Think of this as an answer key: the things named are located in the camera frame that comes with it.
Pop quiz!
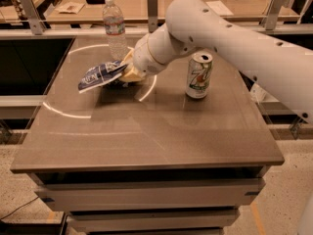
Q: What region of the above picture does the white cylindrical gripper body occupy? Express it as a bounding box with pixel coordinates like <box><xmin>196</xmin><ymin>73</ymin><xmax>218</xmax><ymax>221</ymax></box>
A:
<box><xmin>133</xmin><ymin>24</ymin><xmax>196</xmax><ymax>76</ymax></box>

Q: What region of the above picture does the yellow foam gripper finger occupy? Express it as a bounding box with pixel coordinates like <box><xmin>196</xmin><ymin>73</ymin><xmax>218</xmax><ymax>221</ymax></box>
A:
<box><xmin>119</xmin><ymin>66</ymin><xmax>146</xmax><ymax>82</ymax></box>
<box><xmin>121</xmin><ymin>48</ymin><xmax>134</xmax><ymax>66</ymax></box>

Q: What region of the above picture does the blue chip bag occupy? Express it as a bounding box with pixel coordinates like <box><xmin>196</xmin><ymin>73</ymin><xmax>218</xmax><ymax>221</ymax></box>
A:
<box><xmin>78</xmin><ymin>61</ymin><xmax>127</xmax><ymax>93</ymax></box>

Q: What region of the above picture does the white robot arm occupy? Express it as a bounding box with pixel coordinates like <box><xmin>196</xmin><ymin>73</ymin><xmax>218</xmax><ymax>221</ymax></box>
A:
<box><xmin>125</xmin><ymin>0</ymin><xmax>313</xmax><ymax>123</ymax></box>

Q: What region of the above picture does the clear plastic water bottle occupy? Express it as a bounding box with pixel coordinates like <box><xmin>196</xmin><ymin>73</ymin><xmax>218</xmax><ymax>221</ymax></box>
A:
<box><xmin>103</xmin><ymin>0</ymin><xmax>128</xmax><ymax>61</ymax></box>

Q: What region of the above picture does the small clear bottle left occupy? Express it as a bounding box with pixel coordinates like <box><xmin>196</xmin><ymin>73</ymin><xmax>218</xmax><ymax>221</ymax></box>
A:
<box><xmin>249</xmin><ymin>83</ymin><xmax>268</xmax><ymax>103</ymax></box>

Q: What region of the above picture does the green 7up soda can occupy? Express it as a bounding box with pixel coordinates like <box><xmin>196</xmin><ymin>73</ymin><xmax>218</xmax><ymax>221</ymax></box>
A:
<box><xmin>185</xmin><ymin>51</ymin><xmax>213</xmax><ymax>99</ymax></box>

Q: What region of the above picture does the black object on back table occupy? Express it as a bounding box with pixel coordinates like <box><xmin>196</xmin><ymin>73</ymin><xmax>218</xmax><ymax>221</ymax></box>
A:
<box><xmin>86</xmin><ymin>0</ymin><xmax>106</xmax><ymax>5</ymax></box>

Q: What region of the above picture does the white paper sheet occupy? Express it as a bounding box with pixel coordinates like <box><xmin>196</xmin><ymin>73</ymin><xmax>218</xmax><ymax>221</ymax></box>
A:
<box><xmin>207</xmin><ymin>0</ymin><xmax>233</xmax><ymax>16</ymax></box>

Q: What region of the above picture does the tan envelope packet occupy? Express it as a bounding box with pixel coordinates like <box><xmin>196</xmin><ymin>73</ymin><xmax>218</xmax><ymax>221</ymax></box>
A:
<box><xmin>57</xmin><ymin>2</ymin><xmax>84</xmax><ymax>14</ymax></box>

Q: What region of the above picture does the grey drawer cabinet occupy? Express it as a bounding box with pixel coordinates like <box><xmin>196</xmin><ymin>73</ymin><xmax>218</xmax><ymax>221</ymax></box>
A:
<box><xmin>27</xmin><ymin>165</ymin><xmax>271</xmax><ymax>235</ymax></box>

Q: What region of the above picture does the middle metal bracket post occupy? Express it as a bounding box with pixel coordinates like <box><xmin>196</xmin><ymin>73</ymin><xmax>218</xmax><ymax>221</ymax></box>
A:
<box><xmin>147</xmin><ymin>0</ymin><xmax>158</xmax><ymax>32</ymax></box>

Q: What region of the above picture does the metal bracket post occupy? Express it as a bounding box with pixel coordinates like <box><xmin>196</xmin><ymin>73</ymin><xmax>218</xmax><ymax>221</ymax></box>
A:
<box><xmin>147</xmin><ymin>0</ymin><xmax>158</xmax><ymax>32</ymax></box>
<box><xmin>19</xmin><ymin>0</ymin><xmax>46</xmax><ymax>35</ymax></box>
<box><xmin>262</xmin><ymin>0</ymin><xmax>285</xmax><ymax>30</ymax></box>

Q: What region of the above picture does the left metal bracket post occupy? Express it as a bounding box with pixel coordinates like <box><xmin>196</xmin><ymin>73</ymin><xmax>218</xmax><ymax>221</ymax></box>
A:
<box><xmin>19</xmin><ymin>0</ymin><xmax>46</xmax><ymax>35</ymax></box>

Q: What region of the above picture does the right metal bracket post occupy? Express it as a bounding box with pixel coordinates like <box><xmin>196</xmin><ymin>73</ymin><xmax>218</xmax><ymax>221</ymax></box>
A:
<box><xmin>262</xmin><ymin>0</ymin><xmax>285</xmax><ymax>30</ymax></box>

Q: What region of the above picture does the black floor cable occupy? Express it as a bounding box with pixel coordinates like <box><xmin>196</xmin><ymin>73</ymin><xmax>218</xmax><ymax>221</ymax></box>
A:
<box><xmin>0</xmin><ymin>195</ymin><xmax>40</xmax><ymax>221</ymax></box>

